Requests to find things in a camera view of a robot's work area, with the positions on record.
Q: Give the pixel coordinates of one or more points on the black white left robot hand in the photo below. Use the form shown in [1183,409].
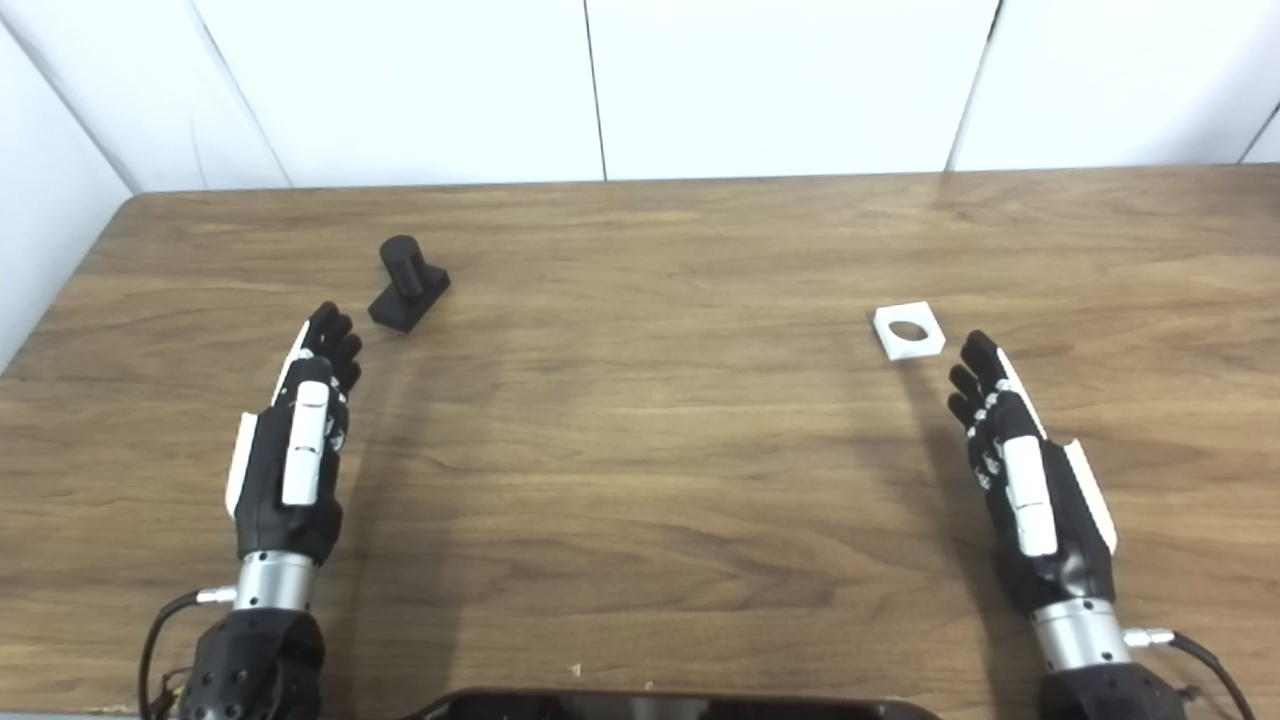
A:
[262,480]

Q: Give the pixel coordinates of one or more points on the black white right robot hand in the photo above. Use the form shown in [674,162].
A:
[1070,540]

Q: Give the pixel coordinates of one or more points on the black peg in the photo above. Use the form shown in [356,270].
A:
[405,275]

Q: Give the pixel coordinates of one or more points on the white square piece with hole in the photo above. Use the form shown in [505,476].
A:
[885,322]

